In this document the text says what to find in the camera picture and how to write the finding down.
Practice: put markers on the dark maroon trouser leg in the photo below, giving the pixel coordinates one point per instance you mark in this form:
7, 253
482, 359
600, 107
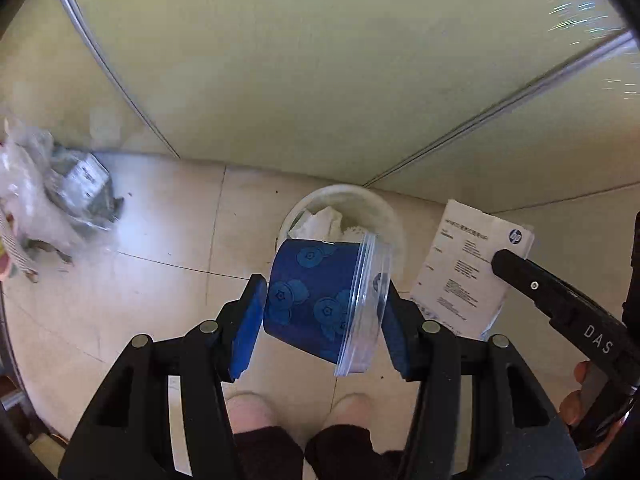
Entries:
267, 455
350, 452

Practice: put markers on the yellow-green base cabinets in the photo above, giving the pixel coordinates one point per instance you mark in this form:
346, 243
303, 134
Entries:
325, 60

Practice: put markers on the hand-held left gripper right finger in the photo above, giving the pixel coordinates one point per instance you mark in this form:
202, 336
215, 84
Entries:
395, 337

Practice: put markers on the striped packet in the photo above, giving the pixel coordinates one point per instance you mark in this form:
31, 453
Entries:
15, 250

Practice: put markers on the translucent round bin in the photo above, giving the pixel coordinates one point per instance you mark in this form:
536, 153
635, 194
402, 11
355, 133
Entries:
382, 210

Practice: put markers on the crumpled white paper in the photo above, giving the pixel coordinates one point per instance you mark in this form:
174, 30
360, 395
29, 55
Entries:
317, 222

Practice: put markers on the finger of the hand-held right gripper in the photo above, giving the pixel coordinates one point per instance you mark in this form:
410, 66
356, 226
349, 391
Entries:
530, 282

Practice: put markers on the person's right hand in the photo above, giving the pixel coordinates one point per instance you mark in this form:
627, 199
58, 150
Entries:
572, 407

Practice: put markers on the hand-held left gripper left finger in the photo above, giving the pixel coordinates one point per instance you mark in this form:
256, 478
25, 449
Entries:
247, 330

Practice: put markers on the blue cup with clear lid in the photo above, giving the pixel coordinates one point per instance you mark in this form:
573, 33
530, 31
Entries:
310, 300

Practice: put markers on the white printed leaflet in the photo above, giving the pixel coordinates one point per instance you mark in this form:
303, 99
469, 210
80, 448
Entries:
460, 265

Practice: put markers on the plastic bag with grey packets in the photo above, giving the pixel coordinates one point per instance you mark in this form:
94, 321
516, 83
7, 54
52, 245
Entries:
60, 195

